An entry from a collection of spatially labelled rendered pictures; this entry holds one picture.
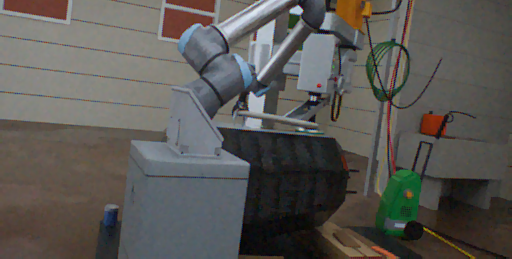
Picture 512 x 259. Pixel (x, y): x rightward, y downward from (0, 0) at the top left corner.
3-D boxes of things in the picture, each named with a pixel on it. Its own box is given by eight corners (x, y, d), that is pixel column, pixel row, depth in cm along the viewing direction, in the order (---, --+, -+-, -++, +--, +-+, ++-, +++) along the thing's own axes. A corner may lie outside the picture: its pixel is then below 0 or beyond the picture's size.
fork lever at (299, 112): (311, 99, 334) (312, 93, 333) (335, 102, 326) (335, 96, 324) (276, 123, 276) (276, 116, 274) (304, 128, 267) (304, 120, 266)
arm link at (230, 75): (224, 98, 162) (258, 72, 167) (197, 67, 166) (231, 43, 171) (223, 111, 177) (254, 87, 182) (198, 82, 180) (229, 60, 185)
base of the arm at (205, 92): (213, 128, 164) (233, 113, 167) (188, 89, 156) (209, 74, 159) (196, 119, 180) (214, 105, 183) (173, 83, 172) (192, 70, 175)
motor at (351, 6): (335, 33, 382) (341, -10, 380) (369, 35, 369) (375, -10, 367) (327, 27, 357) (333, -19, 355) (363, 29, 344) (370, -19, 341)
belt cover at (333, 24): (335, 51, 386) (337, 33, 385) (362, 54, 375) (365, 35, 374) (301, 33, 299) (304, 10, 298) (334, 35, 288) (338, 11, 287)
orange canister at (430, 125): (415, 134, 541) (418, 109, 539) (441, 137, 562) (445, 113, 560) (428, 137, 521) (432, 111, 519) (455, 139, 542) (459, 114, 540)
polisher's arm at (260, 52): (245, 70, 358) (249, 41, 357) (250, 72, 392) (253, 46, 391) (331, 81, 350) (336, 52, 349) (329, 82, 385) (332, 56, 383)
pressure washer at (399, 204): (406, 228, 400) (420, 139, 394) (422, 241, 365) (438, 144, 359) (371, 224, 397) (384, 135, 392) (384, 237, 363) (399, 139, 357)
